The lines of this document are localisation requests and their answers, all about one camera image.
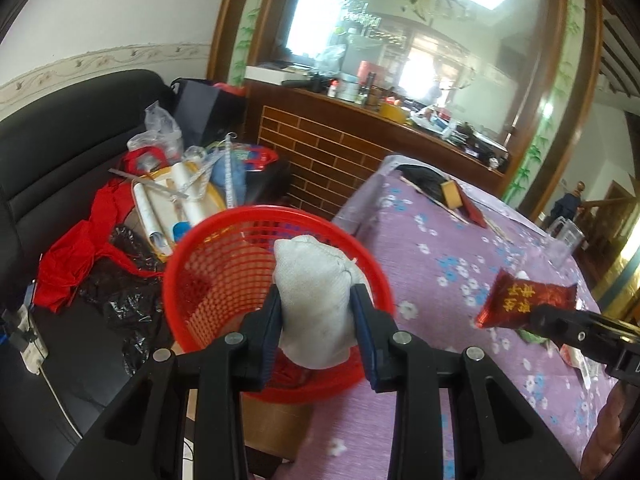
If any dark plastic wrapper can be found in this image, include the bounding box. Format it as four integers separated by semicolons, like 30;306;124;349
399;164;450;195

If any clear acrylic rod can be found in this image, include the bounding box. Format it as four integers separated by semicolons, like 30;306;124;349
224;131;237;209

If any wooden counter cabinet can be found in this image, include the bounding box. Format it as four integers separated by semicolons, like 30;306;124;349
242;79;507;222

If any clear glass pitcher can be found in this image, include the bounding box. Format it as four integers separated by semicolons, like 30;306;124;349
546;216;585;267

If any wooden arch frame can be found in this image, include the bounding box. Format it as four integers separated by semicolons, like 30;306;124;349
209;0;605;221

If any cardboard box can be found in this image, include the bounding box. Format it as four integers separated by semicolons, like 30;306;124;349
240;394;314;464

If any red plastic pouch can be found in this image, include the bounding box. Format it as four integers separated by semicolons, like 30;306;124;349
457;195;489;229

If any white power strip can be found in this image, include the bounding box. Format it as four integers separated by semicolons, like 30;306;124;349
0;285;51;376

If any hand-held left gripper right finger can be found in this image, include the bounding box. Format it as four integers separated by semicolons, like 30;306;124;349
350;284;583;480

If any red cloth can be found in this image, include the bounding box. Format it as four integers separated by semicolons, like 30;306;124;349
37;150;168;313

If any clear plastic bag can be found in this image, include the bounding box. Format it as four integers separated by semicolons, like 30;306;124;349
127;101;185;161

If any red white packet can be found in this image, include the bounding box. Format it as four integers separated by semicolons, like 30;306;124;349
557;344;610;391

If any black plastic bag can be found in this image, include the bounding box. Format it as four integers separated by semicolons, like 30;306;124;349
77;225;171;376

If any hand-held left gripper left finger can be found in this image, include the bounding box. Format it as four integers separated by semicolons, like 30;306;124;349
57;284;283;480

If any wooden staircase railing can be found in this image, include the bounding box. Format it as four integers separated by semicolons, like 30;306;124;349
575;175;640;288

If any black leather sofa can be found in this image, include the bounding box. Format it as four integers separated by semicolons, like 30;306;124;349
0;69;201;480

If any red plastic basket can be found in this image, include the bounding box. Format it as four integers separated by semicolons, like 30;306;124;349
162;204;399;406

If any white paper roll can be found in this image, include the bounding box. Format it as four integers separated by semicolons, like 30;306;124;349
134;184;176;257
170;162;217;222

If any dark red snack packet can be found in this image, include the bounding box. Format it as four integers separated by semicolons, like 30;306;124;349
475;267;578;331

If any metal ruler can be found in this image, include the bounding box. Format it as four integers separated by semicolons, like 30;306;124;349
110;169;191;200

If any yellow round tray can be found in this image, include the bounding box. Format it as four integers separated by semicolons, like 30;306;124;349
131;162;228;261

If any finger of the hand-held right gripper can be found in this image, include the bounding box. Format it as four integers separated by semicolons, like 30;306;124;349
529;305;640;382

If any blue cloth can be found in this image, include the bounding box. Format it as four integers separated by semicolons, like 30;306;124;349
210;154;249;202

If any white cloth rag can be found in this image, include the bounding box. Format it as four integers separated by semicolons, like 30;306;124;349
272;234;376;371

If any purple floral tablecloth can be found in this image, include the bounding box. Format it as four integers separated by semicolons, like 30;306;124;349
295;154;622;480

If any wooden chopstick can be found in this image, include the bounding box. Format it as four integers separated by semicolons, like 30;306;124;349
400;176;471;225

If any red patterned box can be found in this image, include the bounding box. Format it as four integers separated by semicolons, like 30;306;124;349
235;144;279;172

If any black shopping bag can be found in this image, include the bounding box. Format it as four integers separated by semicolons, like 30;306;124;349
170;77;246;148

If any white flat box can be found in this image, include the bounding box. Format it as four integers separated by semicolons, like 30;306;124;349
244;64;292;87

